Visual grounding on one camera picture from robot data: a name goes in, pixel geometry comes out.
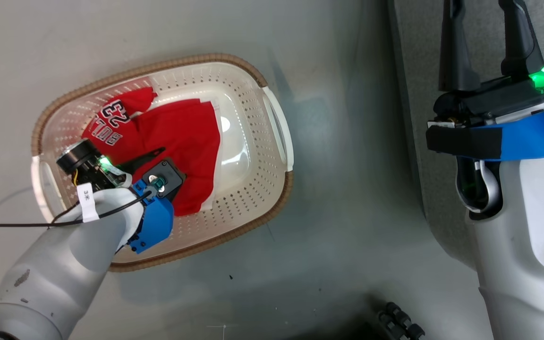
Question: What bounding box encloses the grey fabric sofa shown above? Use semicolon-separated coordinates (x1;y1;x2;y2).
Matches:
388;0;544;271

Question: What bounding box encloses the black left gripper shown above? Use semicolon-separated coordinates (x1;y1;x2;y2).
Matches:
56;139;166;190

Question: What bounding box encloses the blue black right camera mount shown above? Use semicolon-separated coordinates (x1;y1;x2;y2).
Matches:
425;111;544;162

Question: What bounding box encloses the white cable label tag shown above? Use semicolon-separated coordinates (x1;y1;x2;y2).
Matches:
76;183;100;223

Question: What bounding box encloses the white laundry basket brown rim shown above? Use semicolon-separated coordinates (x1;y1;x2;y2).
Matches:
31;53;295;273

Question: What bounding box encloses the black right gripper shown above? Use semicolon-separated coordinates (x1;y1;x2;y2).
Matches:
427;0;544;128

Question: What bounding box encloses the red jersey shirt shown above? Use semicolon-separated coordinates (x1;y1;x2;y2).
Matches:
82;87;221;217

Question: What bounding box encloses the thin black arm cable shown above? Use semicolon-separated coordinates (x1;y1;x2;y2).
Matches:
0;190;153;231

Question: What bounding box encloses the black ribbed cable conduit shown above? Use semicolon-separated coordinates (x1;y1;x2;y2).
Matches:
377;302;426;340

